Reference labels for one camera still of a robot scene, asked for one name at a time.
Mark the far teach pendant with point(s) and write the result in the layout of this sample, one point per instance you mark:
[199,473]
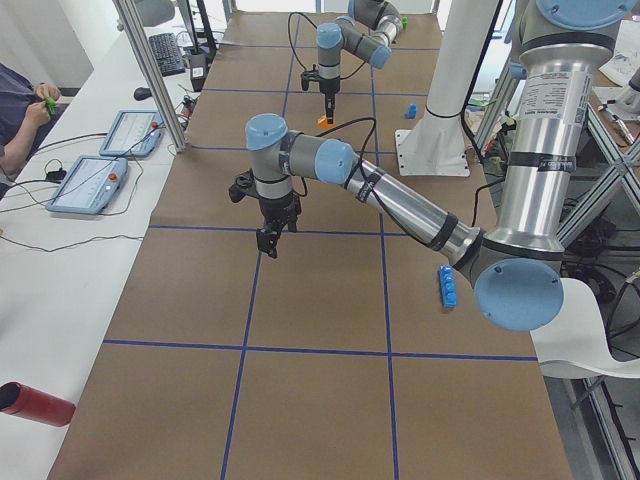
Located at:
[133,133]

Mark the long blue brick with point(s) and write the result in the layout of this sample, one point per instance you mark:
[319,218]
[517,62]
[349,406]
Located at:
[447,285]

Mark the black keyboard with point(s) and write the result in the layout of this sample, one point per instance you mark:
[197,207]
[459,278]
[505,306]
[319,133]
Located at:
[167,53]

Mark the aluminium frame rack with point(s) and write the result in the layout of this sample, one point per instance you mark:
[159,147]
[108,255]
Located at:
[619,145]

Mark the black power adapter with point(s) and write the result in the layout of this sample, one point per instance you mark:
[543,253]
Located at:
[56,176]

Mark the near teach pendant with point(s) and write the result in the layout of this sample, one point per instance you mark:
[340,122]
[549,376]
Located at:
[90,184]

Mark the teach pendant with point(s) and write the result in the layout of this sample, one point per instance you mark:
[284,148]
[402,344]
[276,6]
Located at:
[90,184]
[133,133]

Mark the aluminium frame post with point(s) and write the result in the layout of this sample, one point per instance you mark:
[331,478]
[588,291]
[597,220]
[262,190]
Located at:
[135,32]

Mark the person's hand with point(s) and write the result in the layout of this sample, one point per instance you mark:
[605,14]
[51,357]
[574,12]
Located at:
[37,114]

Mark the small blue block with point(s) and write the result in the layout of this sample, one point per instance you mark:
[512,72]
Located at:
[411,111]

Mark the orange trapezoid block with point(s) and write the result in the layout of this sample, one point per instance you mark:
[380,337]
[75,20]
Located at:
[325,122]

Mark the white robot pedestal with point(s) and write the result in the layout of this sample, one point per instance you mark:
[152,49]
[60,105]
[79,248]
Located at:
[436,146]

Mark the person's forearm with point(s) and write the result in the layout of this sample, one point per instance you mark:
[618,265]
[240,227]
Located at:
[17,151]

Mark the red cardboard tube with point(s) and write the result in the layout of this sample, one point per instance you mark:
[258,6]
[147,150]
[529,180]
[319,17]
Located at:
[29,403]

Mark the black computer mouse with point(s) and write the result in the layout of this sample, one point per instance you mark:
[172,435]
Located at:
[142,93]

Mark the green toy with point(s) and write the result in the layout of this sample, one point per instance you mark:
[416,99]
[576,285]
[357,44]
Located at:
[51,106]

